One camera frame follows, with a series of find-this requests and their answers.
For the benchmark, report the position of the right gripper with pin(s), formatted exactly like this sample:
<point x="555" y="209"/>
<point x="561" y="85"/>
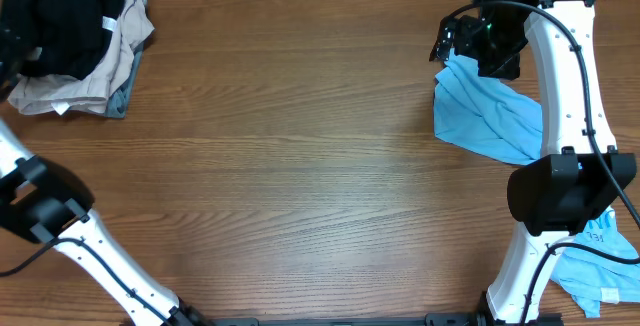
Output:
<point x="467" y="32"/>

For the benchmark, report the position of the light blue t-shirt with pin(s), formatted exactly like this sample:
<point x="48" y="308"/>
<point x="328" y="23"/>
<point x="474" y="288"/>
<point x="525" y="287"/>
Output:
<point x="489" y="118"/>

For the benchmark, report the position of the black polo shirt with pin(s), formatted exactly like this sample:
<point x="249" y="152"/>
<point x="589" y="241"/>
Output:
<point x="64" y="37"/>

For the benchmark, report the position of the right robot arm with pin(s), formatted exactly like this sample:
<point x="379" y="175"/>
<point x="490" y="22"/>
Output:
<point x="520" y="85"/>

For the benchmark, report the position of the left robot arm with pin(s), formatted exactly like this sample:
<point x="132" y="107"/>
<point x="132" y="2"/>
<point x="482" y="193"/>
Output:
<point x="45" y="203"/>

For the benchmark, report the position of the folded grey garment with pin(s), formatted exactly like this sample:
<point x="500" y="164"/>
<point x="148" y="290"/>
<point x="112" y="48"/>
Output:
<point x="118" y="103"/>

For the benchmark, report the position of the folded beige garment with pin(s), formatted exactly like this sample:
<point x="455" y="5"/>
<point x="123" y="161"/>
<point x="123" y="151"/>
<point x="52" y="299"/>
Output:
<point x="60" y="94"/>

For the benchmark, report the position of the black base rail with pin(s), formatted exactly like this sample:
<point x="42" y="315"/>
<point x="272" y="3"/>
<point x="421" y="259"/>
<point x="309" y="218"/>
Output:
<point x="340" y="322"/>

